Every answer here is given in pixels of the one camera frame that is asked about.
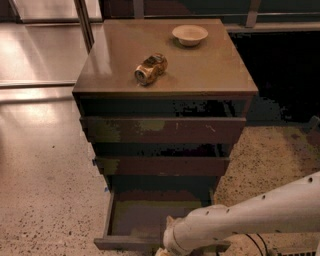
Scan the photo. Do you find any metal window frame rail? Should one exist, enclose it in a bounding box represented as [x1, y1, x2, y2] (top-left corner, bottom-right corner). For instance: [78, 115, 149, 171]
[73, 0, 94, 53]

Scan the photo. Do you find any metal floor vent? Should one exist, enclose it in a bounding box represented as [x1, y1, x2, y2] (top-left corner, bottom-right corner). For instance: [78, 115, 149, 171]
[275, 249, 317, 256]

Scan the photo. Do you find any brown top drawer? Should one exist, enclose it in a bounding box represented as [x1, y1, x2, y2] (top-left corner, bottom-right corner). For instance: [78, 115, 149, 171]
[80, 117, 246, 144]

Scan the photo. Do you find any brown bottom drawer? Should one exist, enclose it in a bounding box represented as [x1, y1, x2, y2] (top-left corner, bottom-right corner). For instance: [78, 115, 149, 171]
[94, 183, 230, 256]

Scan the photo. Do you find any brown drawer cabinet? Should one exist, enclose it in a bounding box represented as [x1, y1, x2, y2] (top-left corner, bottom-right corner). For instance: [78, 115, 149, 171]
[73, 20, 258, 189]

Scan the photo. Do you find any black floor cable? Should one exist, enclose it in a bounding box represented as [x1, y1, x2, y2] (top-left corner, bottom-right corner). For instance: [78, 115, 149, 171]
[245, 233, 270, 256]

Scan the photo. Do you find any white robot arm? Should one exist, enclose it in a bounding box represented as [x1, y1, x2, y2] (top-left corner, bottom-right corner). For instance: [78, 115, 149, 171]
[155, 172, 320, 256]

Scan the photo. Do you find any crushed gold can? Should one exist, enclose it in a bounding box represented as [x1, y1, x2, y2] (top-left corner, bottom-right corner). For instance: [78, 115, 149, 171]
[134, 53, 168, 85]

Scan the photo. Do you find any brown drawer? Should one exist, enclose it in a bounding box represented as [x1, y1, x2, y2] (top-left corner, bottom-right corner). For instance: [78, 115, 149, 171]
[80, 117, 246, 144]
[95, 156, 230, 176]
[94, 183, 230, 256]

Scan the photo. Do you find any brown middle drawer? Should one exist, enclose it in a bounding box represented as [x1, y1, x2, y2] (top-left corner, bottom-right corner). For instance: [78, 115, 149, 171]
[95, 156, 230, 176]

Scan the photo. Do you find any white ceramic bowl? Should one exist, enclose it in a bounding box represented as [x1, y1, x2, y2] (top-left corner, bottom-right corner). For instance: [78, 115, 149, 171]
[172, 25, 208, 47]

